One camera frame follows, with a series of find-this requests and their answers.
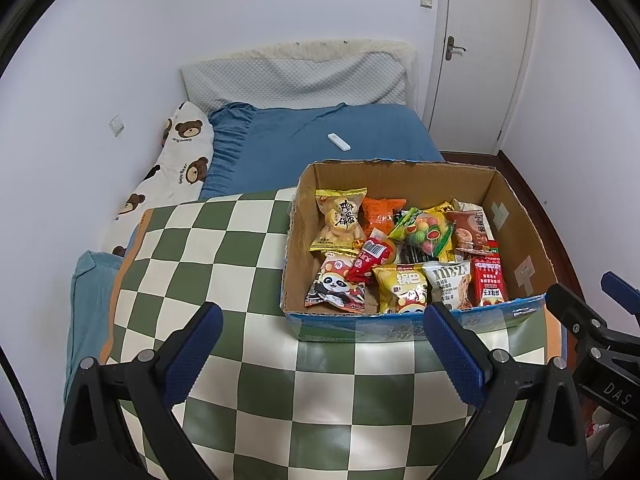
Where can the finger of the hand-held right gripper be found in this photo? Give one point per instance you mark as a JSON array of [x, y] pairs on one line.
[[622, 290], [575, 315]]

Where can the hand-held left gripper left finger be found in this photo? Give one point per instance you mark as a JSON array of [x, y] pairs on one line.
[[192, 355]]

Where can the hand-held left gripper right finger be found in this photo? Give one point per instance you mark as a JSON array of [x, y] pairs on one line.
[[457, 355]]

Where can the brown pastry snack packet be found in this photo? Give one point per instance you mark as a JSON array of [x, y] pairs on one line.
[[467, 232]]

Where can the red snack packet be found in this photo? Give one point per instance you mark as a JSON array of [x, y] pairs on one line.
[[372, 255]]

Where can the yellow biscuit snack packet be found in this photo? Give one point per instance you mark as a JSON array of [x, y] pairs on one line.
[[340, 220]]

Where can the cardboard box with blue print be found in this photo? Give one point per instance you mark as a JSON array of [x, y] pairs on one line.
[[400, 180]]

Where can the white plastic bag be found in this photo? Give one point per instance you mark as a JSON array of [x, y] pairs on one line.
[[607, 435]]

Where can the green white checkered blanket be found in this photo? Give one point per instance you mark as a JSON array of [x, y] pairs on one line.
[[260, 385]]

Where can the white snack packet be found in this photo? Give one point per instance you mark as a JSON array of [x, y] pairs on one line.
[[447, 280]]

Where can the red packet with green edge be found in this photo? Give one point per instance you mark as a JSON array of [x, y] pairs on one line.
[[487, 280]]

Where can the yellow chips packet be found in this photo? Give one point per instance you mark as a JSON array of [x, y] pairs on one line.
[[400, 285]]

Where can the green fruit candy packet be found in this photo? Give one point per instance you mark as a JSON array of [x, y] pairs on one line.
[[422, 232]]

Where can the panda print snack packet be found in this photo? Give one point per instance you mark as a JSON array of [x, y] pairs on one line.
[[332, 285]]

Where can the orange snack packet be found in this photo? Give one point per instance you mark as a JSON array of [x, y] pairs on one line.
[[382, 212]]

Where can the white bear print pillow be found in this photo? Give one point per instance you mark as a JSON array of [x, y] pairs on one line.
[[175, 170]]

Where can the white remote control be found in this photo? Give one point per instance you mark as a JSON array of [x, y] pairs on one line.
[[338, 141]]

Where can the blue bedsheet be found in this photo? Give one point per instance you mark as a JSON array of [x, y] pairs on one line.
[[310, 135]]

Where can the white door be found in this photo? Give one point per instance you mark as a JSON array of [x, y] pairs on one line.
[[485, 60]]

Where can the grey quilted pillow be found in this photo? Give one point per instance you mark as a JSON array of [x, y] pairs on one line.
[[300, 80]]

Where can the white fluffy blanket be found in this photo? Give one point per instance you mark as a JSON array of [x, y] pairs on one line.
[[320, 47]]

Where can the white wall socket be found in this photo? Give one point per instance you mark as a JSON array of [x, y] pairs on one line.
[[117, 125]]

